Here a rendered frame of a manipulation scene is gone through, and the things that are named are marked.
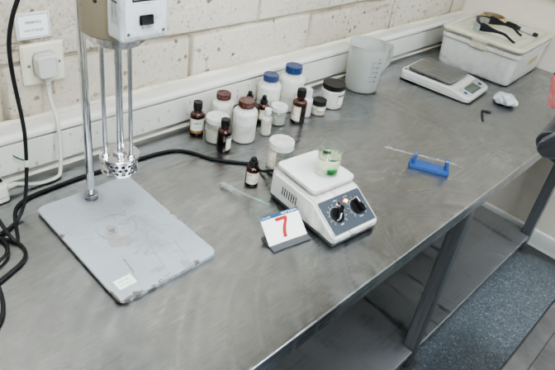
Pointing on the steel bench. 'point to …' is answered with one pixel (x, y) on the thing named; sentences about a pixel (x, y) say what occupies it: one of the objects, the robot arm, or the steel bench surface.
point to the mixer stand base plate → (126, 238)
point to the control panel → (345, 211)
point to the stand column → (84, 97)
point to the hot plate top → (299, 173)
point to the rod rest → (429, 166)
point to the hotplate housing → (282, 183)
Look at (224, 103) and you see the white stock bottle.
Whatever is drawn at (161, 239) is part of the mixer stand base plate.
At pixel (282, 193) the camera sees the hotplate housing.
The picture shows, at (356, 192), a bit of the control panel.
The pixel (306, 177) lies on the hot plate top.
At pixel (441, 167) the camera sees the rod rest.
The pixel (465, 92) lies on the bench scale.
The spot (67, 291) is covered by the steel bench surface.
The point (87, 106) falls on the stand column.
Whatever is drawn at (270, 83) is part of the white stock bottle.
